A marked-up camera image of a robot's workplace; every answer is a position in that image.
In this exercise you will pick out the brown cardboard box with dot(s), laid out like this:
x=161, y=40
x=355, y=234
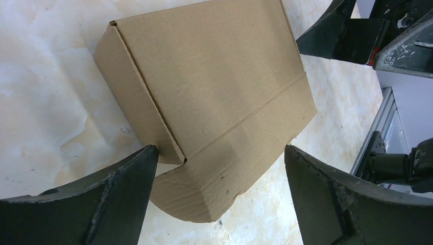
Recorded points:
x=218, y=87

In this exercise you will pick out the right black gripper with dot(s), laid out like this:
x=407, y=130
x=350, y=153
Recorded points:
x=338, y=36

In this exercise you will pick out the aluminium front rail frame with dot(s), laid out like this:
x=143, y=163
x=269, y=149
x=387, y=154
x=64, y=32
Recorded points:
x=386, y=135

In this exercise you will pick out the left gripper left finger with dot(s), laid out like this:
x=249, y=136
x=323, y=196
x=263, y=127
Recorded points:
x=106, y=207

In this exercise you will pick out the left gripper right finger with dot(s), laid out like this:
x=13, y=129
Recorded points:
x=335, y=207

